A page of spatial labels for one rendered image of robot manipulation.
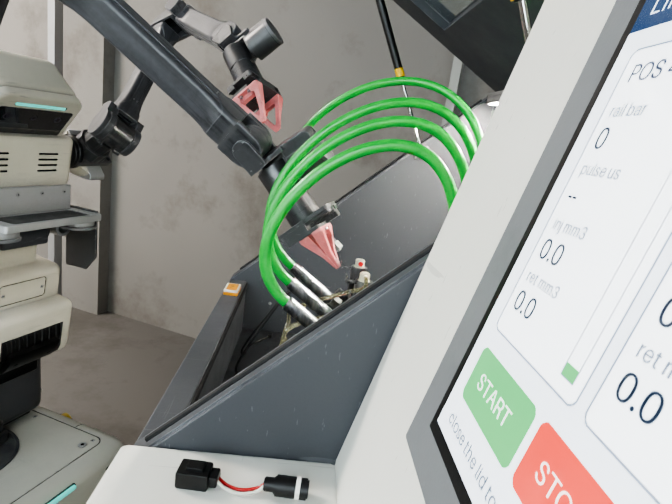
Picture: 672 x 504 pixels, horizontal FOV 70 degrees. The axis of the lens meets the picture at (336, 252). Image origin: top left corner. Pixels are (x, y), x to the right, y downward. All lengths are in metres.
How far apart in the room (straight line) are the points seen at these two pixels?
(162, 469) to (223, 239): 2.35
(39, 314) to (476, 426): 1.22
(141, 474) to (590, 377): 0.42
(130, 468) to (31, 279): 0.92
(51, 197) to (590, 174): 1.23
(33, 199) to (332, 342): 0.97
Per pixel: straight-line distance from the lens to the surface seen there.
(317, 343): 0.48
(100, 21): 0.86
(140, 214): 3.15
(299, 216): 0.79
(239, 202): 2.73
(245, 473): 0.53
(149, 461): 0.54
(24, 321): 1.37
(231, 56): 1.09
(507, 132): 0.41
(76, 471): 1.70
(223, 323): 0.92
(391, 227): 1.13
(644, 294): 0.21
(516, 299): 0.28
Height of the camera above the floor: 1.31
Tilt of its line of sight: 13 degrees down
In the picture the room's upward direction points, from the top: 8 degrees clockwise
